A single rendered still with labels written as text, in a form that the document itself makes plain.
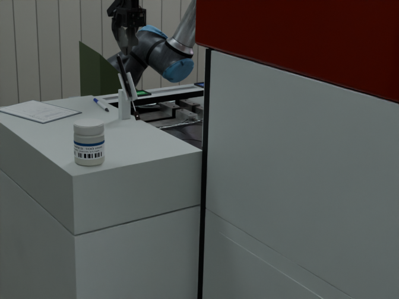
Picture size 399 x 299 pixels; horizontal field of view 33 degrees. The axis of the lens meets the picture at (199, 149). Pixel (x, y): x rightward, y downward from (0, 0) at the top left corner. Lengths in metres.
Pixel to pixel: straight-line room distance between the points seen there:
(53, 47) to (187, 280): 2.84
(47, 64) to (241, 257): 3.01
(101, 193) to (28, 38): 2.89
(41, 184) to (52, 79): 2.79
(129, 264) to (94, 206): 0.20
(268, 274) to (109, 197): 0.40
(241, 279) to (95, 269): 0.35
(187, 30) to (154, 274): 1.06
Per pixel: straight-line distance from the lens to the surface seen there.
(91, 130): 1.52
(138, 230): 1.64
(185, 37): 2.48
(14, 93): 4.42
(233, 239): 1.62
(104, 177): 1.53
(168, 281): 1.76
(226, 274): 1.68
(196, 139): 1.95
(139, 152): 1.64
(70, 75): 4.47
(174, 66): 2.47
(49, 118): 1.92
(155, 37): 2.57
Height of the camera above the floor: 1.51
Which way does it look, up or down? 19 degrees down
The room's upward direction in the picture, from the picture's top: 2 degrees clockwise
